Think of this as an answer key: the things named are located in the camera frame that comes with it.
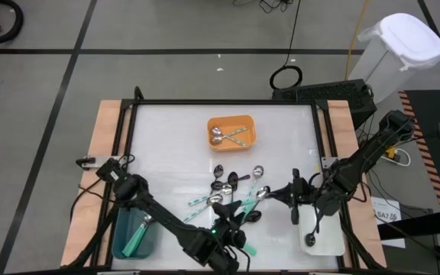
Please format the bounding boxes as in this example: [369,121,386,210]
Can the yellow cable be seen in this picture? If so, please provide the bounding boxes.
[344,0,370,81]

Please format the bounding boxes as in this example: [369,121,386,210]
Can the black diagonal frame strut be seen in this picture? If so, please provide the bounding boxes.
[338,213,383,270]
[66,183,124,268]

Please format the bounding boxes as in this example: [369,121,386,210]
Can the orange plastic bin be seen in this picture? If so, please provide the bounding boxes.
[206,114,257,153]

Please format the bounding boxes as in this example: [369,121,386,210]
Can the teal plastic bin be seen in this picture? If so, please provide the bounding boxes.
[112,200,160,261]

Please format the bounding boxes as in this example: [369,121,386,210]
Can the black beam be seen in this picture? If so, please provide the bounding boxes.
[376,219,440,242]

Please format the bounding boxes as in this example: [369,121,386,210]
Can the yellow plug with white cable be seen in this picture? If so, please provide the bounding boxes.
[380,147,412,168]

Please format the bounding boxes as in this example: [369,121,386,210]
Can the white plastic bin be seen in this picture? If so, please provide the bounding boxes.
[296,204,347,257]

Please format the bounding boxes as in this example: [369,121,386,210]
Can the black computer case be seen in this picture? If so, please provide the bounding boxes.
[271,79,378,130]

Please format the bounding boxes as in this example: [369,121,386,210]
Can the black vacuum hose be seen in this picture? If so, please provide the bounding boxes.
[0,0,25,44]

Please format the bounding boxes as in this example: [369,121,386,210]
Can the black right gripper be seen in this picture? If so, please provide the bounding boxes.
[267,168,323,226]

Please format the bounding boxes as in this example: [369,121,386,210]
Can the gray metal mounting plate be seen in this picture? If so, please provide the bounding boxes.
[76,155,122,170]
[321,155,339,169]

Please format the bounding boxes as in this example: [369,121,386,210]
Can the white paper label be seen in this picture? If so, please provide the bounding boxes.
[371,196,407,250]

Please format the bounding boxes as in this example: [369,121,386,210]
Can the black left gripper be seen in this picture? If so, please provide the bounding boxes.
[209,199,249,250]

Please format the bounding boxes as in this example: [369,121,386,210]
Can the black coiled cable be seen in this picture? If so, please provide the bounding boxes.
[269,0,304,91]

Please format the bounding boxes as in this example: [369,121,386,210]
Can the hazard striped black mat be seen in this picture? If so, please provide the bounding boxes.
[397,89,440,211]

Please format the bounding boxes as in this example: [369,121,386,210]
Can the tangled black cables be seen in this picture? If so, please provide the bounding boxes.
[231,0,294,15]

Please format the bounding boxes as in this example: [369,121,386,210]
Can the white trash can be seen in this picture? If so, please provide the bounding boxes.
[348,12,440,105]

